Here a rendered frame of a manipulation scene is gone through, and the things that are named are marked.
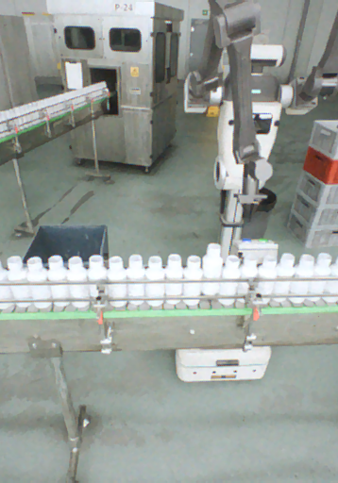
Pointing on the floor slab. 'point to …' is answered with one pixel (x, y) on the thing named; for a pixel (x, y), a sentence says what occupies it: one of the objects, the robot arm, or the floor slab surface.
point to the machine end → (124, 74)
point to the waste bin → (255, 230)
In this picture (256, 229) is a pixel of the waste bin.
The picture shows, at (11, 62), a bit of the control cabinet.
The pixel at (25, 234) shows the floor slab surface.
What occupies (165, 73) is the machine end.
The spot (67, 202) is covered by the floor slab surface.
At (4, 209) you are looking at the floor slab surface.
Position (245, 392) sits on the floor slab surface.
